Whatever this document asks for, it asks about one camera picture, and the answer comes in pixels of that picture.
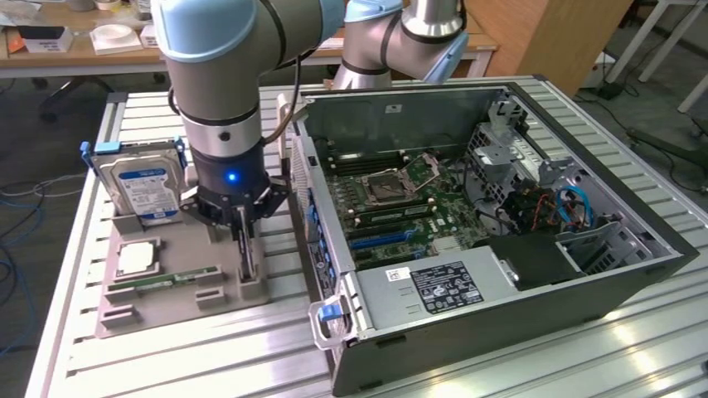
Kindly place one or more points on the metal disk bay cage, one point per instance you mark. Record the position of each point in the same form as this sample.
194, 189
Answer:
498, 153

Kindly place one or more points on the white table frame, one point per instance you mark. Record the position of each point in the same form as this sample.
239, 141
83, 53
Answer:
634, 41

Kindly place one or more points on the green motherboard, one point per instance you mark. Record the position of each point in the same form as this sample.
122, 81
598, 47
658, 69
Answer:
443, 215

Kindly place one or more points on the blue case latch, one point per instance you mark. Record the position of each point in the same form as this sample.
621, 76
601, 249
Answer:
329, 313

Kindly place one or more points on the open socket cover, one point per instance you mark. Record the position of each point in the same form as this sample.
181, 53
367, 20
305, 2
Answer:
423, 168

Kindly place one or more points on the open black PC case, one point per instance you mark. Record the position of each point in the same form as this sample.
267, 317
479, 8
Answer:
498, 331

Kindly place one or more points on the blue expansion slot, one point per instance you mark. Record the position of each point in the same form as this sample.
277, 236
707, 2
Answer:
382, 240

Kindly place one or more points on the green RAM stick, bare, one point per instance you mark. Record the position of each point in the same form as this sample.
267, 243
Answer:
161, 280

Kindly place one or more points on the black plastic shroud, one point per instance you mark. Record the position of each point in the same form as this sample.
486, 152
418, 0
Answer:
531, 261

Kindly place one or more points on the wooden desk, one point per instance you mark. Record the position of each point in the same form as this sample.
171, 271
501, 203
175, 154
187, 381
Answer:
73, 62

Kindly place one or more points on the grey parts rack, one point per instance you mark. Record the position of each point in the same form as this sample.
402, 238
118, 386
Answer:
183, 257

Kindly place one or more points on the white square block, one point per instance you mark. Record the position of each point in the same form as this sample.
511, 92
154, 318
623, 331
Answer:
117, 39

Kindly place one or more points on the grey power supply unit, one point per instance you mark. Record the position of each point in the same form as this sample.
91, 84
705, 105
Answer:
387, 302

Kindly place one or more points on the hard disk in blue caddy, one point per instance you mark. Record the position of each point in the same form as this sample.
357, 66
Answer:
145, 186

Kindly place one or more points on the wooden cabinet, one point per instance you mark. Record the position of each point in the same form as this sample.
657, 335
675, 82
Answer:
554, 41

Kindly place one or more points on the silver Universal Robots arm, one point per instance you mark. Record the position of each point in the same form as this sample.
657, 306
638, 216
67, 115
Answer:
222, 83

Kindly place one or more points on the grey disk bay bracket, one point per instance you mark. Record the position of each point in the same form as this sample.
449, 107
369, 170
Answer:
603, 248

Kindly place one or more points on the silver CPU chip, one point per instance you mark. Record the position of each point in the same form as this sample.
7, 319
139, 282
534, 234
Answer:
135, 259

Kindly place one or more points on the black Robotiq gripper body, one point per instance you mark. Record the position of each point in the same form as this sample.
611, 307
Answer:
230, 178

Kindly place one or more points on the white box with black lid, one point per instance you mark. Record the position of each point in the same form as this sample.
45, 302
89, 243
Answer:
45, 39

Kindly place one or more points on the slim green graphics card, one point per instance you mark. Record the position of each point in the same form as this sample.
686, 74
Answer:
247, 257

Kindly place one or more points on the RAM stick with white labels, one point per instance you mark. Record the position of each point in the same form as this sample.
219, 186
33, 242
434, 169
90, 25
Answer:
395, 215

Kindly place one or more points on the small white labelled box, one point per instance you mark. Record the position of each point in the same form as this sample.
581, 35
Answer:
150, 39

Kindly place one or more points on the black floor adapter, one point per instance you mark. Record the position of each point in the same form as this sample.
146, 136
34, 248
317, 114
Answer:
609, 90

